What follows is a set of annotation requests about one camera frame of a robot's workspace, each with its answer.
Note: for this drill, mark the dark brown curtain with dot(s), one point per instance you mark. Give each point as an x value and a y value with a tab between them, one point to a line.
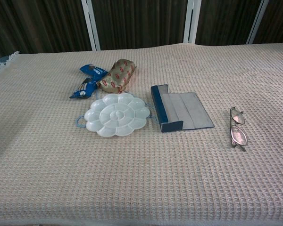
141	23

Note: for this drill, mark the blue cookie packet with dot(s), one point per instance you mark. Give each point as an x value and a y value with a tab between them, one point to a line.
85	88
94	70

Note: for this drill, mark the beige waffle weave cloth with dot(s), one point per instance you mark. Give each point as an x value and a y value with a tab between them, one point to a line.
141	176

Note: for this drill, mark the white frame post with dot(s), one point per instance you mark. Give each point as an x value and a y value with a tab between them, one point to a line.
258	21
192	21
90	23

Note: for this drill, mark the grey blue-edged pouch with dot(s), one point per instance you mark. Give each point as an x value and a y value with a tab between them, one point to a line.
193	110

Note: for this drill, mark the white flower paint palette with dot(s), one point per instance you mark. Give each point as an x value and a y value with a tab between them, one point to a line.
115	115

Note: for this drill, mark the gold red-print snack packet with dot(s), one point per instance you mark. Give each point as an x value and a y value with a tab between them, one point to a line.
118	75

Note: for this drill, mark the metal frame eyeglasses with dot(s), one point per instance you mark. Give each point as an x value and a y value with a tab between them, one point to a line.
238	135

